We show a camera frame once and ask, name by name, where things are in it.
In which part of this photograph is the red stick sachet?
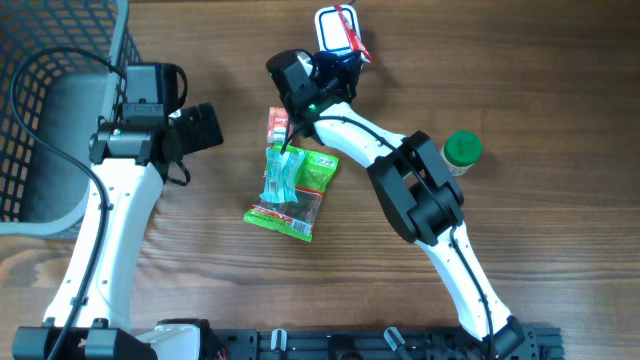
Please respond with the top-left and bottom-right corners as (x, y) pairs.
(333, 3), (373, 64)

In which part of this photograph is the orange red tissue pack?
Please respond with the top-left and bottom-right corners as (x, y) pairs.
(267, 107), (292, 144)

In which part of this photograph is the red teal snack packet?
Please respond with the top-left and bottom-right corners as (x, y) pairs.
(260, 146), (306, 204)

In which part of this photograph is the green candy bag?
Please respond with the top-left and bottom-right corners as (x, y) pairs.
(243, 146), (338, 242)

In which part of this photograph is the green lidded white jar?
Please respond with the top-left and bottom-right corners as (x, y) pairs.
(440, 130), (483, 176)

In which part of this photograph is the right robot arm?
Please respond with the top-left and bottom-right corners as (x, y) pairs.
(266, 49), (524, 359)

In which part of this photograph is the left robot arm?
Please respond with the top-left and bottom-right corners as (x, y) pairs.
(12, 63), (223, 359)

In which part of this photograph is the white barcode scanner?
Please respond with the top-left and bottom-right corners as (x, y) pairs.
(314, 5), (351, 55)

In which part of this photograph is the grey plastic mesh basket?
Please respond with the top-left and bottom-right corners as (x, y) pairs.
(1, 0), (141, 239)

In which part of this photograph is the black left camera cable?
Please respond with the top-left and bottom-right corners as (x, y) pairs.
(9, 46), (129, 360)

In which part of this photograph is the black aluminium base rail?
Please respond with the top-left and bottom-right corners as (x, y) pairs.
(209, 325), (566, 360)

